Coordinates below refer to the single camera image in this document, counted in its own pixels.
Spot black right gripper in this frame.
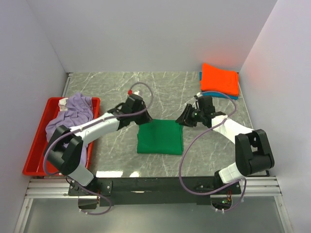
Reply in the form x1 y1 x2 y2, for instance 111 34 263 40
175 104 205 128

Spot white pink garment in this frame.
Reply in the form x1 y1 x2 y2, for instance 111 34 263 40
58 98 68 112

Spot green t-shirt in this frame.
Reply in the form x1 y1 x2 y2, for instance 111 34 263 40
137 119 184 155

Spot black base beam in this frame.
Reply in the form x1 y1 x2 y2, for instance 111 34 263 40
68 176 242 209

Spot lavender t-shirt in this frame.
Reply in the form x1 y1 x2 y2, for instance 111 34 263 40
45 92 94 170

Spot folded teal t-shirt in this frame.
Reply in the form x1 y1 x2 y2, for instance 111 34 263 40
199 72 238 100

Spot folded orange t-shirt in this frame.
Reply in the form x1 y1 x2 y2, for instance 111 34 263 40
200 63 240 97

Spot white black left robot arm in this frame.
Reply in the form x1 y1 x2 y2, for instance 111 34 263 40
43 93 152 195

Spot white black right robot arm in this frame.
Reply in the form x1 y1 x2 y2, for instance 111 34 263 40
175 95 275 194

